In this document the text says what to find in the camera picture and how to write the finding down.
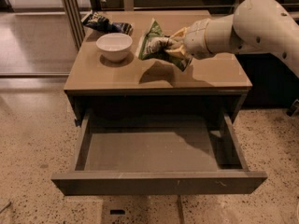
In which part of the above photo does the green jalapeno chip bag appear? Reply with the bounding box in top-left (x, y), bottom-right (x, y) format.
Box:
top-left (135, 20), bottom-right (192, 71)

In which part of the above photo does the dark blue chip bag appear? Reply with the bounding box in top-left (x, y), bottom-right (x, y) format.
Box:
top-left (81, 11), bottom-right (133, 35)

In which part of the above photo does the open grey top drawer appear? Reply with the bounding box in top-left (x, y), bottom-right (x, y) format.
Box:
top-left (51, 114), bottom-right (267, 196)

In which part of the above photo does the brown cabinet with counter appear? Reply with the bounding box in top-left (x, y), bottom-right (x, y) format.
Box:
top-left (64, 11), bottom-right (251, 126)

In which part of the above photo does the white ceramic bowl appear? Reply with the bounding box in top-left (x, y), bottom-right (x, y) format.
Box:
top-left (96, 33), bottom-right (133, 63)

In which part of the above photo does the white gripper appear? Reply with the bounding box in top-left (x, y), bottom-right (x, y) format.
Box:
top-left (164, 19), bottom-right (214, 60)

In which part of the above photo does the black floor outlet slot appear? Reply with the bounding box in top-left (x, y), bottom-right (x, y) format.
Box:
top-left (110, 209), bottom-right (125, 215)

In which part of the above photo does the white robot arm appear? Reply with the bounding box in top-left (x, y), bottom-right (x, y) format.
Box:
top-left (166, 0), bottom-right (299, 77)

